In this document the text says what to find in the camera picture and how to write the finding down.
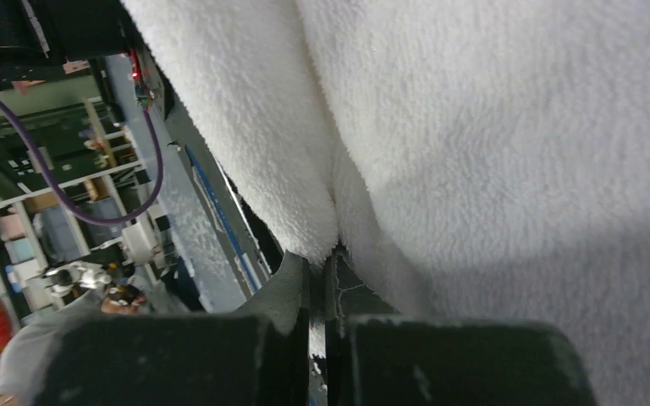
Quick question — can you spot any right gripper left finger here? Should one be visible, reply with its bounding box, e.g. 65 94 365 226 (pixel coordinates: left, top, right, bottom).
30 253 310 405

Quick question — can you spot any white towel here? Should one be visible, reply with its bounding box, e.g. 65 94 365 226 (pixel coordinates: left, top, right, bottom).
124 1 650 405

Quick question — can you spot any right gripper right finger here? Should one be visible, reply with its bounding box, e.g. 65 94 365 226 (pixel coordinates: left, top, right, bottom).
324 249 596 405

